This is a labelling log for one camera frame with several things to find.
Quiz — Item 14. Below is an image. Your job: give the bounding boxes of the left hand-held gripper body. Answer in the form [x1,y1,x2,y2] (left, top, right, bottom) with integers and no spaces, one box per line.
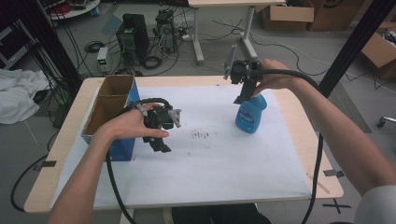
[144,106,183,132]

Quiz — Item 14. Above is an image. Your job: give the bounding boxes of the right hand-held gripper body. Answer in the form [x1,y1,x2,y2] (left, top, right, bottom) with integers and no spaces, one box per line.
[222,44,263,86]

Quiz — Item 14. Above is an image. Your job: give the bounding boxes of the blue plastic bottle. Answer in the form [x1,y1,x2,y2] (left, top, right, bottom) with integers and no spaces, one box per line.
[234,93,268,135]

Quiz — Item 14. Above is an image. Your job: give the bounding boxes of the blue cardboard box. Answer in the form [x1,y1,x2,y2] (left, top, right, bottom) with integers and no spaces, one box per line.
[80,74,142,162]

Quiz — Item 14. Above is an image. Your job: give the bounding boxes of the person's right hand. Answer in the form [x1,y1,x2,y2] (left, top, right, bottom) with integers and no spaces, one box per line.
[252,58,301,96]

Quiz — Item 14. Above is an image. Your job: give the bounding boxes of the person's left hand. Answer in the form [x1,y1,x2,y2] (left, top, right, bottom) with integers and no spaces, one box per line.
[92,102,171,147]

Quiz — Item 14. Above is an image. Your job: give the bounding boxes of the white table mat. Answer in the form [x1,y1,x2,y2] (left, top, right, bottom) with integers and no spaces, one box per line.
[49,85,313,210]

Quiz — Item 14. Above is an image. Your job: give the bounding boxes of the light wooden table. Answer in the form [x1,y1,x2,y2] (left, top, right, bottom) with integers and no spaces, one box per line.
[23,75,345,215]

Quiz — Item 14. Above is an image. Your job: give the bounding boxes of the open brown cardboard box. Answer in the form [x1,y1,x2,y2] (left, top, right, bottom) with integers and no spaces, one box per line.
[261,4,316,33]

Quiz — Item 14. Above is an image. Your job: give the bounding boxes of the white-legged desk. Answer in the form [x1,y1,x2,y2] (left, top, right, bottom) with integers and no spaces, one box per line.
[187,0,287,65]

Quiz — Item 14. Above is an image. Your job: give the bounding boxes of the small white power supply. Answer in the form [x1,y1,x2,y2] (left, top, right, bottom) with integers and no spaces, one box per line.
[96,46,110,75]

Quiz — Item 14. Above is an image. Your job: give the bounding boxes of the large black computer tower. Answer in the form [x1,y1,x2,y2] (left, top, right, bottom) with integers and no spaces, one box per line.
[116,13,150,64]

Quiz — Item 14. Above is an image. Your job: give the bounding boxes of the small open computer tower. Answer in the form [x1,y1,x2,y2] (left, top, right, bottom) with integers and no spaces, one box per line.
[154,8,177,54]

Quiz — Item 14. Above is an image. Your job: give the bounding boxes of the person's dark trousers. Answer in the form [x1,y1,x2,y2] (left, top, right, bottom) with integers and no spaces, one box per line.
[170,203,273,224]

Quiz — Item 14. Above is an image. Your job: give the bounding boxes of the grey floor mat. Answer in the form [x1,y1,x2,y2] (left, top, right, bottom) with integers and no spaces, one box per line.
[326,81,372,134]

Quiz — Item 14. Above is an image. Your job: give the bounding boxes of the tall brown cardboard box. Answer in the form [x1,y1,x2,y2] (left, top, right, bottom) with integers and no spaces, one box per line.
[307,0,366,33]

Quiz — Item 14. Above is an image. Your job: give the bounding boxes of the grey tape strip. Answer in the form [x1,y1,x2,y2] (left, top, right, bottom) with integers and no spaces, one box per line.
[33,160,58,172]
[322,169,346,178]

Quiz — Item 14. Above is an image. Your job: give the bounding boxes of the round white table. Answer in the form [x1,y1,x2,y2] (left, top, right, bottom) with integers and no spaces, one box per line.
[46,0,102,21]

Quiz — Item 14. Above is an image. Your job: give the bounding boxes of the brown cardboard box with items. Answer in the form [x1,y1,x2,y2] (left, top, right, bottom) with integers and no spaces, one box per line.
[360,21,396,81]

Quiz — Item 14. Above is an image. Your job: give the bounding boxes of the chair caster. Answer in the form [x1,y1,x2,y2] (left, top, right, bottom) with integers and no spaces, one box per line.
[376,115,396,129]

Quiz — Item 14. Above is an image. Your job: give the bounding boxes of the black tape cross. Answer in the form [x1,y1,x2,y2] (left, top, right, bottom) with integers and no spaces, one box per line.
[321,198,352,215]

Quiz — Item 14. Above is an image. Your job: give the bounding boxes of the white crumpled cloth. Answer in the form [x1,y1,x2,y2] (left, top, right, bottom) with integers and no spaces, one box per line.
[0,68,51,126]

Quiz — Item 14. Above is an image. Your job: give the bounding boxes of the person's white sleeve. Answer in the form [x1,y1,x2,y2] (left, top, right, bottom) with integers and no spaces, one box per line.
[354,185,396,224]

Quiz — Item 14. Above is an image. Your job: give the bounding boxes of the coiled black cable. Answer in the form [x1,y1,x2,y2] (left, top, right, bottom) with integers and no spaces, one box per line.
[84,40,106,53]
[141,54,163,70]

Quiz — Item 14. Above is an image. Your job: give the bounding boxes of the left hand-held gripper black cable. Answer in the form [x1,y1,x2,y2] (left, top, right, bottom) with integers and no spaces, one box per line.
[105,97,173,224]

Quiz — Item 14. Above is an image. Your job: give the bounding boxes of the black metal frame post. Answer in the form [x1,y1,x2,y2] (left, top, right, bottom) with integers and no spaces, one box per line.
[18,0,84,91]
[318,0,396,98]

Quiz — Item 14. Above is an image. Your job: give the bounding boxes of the black floor cable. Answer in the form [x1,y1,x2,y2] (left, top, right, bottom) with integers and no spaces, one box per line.
[10,130,61,213]

